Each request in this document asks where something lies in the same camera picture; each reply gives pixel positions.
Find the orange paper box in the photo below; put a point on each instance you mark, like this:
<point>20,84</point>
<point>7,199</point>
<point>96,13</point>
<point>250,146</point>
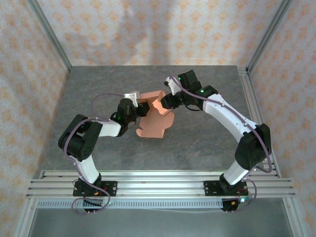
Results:
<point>153,126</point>

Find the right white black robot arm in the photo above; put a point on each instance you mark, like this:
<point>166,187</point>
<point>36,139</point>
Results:
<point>227,112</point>

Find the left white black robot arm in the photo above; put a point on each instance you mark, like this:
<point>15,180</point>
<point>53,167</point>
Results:
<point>108,129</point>

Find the grey metal lower sheet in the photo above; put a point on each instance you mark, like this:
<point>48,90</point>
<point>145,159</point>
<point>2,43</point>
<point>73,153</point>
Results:
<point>160,224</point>

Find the aluminium side rail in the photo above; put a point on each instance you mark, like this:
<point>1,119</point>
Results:
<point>247,84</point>

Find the long aluminium base rail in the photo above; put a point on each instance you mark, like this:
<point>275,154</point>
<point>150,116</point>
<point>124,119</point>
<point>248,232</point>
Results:
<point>160,185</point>

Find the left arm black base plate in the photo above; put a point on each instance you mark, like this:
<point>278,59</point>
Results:
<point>111,187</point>

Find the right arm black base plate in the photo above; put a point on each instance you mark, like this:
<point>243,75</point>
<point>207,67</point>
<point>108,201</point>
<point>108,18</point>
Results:
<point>211,187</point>

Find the aluminium frame post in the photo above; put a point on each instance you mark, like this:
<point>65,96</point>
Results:
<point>269,32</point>
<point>49,33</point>

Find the aluminium frame leg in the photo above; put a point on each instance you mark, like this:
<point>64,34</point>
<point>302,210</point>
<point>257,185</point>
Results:
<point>295,217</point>
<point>26,217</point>

